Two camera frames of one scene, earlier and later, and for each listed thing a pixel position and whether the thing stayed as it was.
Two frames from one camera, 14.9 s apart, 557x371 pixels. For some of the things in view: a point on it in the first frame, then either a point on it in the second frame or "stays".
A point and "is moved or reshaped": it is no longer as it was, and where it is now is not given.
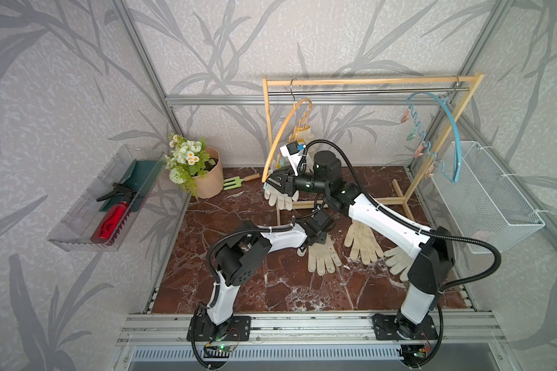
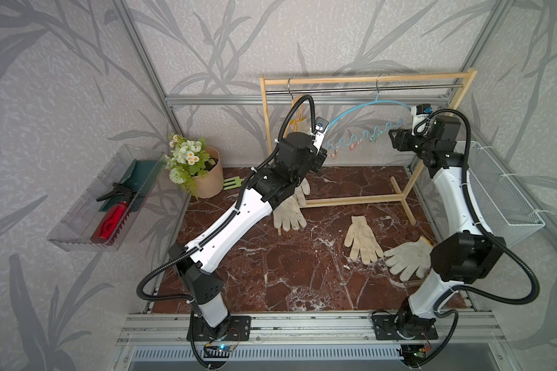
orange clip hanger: [299, 129] is moved or reshaped
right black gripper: [288, 181] -> [401, 141]
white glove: [399, 261] stays
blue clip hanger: [418, 127] -> [331, 148]
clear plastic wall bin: [102, 217] stays
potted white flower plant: [196, 165] stays
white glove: [322, 256] -> [288, 214]
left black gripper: [323, 237] -> [318, 158]
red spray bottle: [114, 218] stays
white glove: [364, 243] stays
